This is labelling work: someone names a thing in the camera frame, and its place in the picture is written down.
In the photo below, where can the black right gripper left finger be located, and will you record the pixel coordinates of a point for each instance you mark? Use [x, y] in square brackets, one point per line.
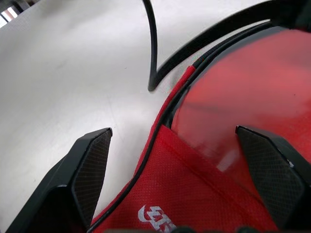
[73, 179]

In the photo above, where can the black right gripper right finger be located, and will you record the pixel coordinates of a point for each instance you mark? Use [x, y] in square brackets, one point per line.
[277, 174]

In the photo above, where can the black red mesh pouch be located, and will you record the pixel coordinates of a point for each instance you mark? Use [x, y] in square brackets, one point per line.
[175, 184]

